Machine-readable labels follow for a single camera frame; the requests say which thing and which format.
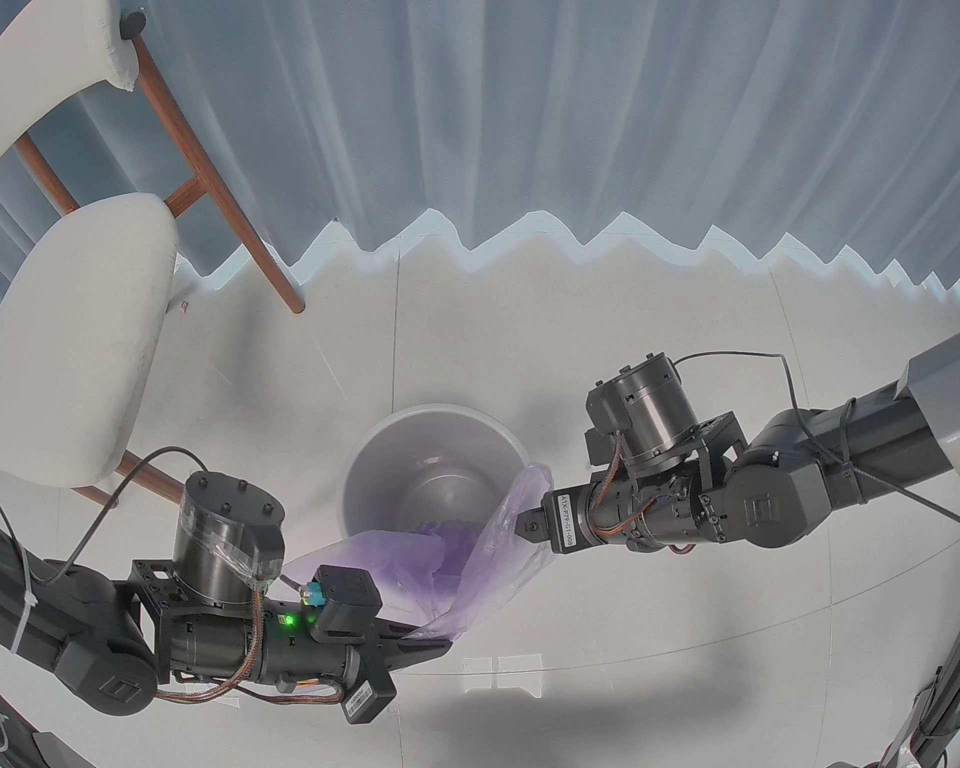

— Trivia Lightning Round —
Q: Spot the white trash bin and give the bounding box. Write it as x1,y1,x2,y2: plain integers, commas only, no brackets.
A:
341,405,534,549

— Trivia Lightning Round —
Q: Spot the white curtain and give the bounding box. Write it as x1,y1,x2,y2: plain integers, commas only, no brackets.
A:
0,0,960,303

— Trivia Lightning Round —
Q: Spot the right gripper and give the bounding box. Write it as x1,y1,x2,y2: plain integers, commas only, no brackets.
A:
549,478,664,558

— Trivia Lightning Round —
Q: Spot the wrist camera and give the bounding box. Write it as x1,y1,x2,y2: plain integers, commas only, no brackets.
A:
298,564,384,646
585,427,625,489

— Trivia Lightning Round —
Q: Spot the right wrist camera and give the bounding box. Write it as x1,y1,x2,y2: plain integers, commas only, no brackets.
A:
585,427,625,489

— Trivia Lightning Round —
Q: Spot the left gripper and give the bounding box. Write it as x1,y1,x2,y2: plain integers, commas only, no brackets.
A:
258,615,453,726

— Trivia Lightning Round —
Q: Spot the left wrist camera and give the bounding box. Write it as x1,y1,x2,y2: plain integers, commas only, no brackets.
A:
298,564,384,646

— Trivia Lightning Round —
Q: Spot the white padded wooden chair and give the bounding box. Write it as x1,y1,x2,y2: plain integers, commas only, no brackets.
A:
0,0,307,520

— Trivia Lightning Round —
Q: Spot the purple plastic bag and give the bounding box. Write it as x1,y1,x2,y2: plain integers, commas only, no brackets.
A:
285,463,557,643

